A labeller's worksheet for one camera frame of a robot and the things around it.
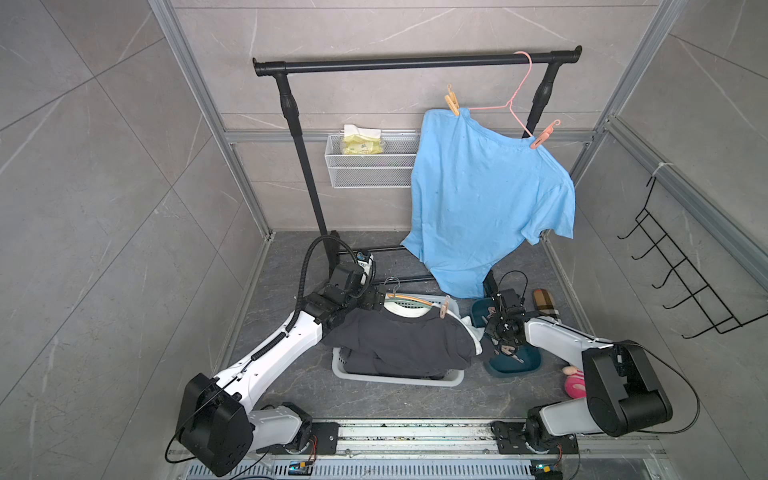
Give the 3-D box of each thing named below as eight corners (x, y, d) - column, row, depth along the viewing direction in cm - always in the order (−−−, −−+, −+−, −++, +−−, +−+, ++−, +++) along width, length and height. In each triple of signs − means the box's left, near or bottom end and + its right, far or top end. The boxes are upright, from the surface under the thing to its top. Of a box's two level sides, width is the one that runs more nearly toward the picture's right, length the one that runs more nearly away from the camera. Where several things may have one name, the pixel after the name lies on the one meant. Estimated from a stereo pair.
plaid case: (539, 319, 98) (544, 313, 94) (529, 292, 104) (533, 285, 101) (553, 319, 98) (559, 313, 94) (543, 292, 104) (548, 285, 101)
